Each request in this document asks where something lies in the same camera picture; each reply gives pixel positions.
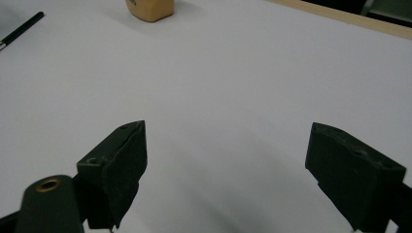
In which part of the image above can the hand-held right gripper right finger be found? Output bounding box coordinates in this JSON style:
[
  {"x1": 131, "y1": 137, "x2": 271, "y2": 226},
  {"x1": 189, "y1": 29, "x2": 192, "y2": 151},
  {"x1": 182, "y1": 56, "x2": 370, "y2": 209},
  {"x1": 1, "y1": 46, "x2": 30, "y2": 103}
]
[{"x1": 304, "y1": 121, "x2": 407, "y2": 233}]

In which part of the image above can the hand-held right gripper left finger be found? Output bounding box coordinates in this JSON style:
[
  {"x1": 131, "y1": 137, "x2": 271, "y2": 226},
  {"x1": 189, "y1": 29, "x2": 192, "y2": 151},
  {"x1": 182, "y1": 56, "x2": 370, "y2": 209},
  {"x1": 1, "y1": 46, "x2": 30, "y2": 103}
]
[{"x1": 76, "y1": 119, "x2": 149, "y2": 231}]

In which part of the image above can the tan wooden block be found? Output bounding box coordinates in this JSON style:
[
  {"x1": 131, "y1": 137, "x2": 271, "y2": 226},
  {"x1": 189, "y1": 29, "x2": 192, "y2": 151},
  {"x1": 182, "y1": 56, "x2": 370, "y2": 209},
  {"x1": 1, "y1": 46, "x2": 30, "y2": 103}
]
[{"x1": 124, "y1": 0, "x2": 176, "y2": 23}]

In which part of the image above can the black pen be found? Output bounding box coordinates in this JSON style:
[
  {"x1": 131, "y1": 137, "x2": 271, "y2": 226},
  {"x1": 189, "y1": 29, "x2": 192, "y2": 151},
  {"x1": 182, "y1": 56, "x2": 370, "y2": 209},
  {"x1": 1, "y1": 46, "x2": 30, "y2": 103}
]
[{"x1": 0, "y1": 11, "x2": 45, "y2": 52}]

